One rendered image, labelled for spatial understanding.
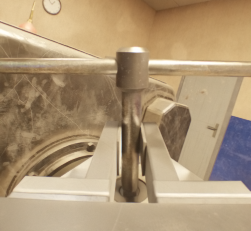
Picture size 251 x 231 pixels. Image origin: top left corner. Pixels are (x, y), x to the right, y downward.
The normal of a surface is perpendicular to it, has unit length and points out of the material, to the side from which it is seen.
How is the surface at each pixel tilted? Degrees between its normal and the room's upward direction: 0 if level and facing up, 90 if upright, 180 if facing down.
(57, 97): 90
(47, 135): 90
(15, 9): 90
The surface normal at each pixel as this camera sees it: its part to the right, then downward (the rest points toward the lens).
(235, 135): -0.75, -0.15
